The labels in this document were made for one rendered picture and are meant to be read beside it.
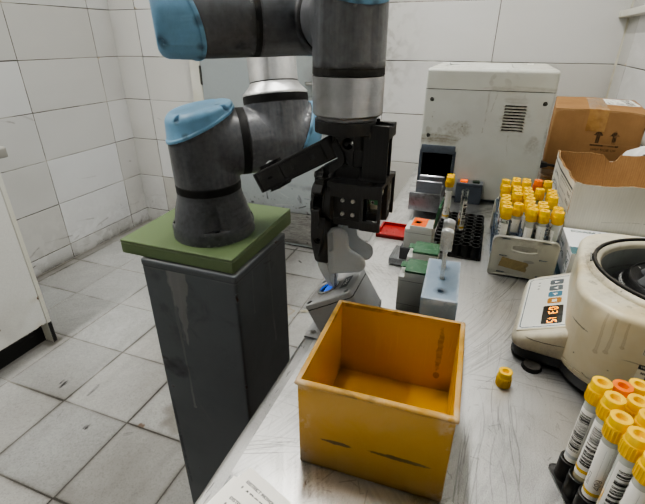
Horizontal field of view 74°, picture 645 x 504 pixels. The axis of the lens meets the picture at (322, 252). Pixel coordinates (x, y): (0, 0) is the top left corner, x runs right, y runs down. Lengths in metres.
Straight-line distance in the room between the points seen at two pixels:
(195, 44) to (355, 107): 0.18
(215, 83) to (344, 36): 2.38
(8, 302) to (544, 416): 1.96
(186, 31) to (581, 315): 0.51
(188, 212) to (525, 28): 1.92
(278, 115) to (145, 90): 2.49
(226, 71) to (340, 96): 2.32
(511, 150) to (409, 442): 0.82
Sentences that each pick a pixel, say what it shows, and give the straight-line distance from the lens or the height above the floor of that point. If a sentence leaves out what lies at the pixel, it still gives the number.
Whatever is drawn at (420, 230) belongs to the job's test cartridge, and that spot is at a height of 0.95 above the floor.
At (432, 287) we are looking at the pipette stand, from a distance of 0.51.
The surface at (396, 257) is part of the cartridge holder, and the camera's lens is 0.76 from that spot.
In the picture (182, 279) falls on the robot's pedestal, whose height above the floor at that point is 0.85.
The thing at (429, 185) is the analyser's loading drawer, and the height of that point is 0.94.
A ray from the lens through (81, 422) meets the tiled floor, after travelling 1.86.
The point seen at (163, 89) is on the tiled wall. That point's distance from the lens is 3.11.
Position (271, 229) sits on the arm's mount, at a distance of 0.84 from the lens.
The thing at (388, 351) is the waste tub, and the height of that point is 0.92.
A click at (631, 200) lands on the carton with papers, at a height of 1.00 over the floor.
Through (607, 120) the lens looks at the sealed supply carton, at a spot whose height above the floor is 1.03.
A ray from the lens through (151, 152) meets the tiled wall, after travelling 3.30.
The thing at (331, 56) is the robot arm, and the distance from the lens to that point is 0.45.
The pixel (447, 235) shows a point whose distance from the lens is 0.50.
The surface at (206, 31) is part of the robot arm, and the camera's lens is 0.51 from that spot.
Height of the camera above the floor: 1.23
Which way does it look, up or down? 26 degrees down
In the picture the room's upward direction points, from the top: straight up
